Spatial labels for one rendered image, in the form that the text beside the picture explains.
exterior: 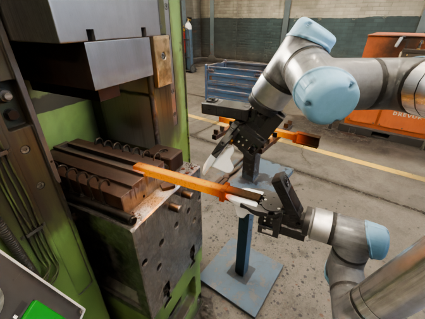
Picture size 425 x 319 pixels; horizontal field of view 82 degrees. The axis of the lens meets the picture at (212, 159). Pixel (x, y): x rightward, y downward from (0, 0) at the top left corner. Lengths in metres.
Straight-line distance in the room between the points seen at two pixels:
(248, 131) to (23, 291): 0.46
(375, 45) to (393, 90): 3.46
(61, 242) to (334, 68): 0.79
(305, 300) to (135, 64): 1.50
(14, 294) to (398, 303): 0.58
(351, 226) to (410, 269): 0.15
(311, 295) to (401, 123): 2.82
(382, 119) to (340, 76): 3.65
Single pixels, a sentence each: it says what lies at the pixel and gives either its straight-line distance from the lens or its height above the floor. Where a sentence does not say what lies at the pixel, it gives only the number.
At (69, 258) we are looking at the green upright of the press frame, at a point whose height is 0.78.
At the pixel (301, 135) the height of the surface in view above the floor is 1.02.
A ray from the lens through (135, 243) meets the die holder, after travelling 0.75.
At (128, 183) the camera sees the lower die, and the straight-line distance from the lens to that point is 0.75.
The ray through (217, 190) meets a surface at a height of 1.01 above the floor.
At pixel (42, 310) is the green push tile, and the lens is 0.50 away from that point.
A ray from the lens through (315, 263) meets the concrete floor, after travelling 1.89.
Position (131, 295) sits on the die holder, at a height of 0.53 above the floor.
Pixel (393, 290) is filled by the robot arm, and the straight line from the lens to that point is 0.53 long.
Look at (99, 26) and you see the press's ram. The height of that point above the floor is 1.39.
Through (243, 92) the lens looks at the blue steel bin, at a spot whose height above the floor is 0.31.
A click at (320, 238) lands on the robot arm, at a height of 0.98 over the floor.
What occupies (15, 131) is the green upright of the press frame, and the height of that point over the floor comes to 1.19.
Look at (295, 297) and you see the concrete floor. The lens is 1.70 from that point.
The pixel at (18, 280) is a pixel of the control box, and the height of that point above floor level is 1.07.
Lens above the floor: 1.40
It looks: 30 degrees down
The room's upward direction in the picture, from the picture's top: straight up
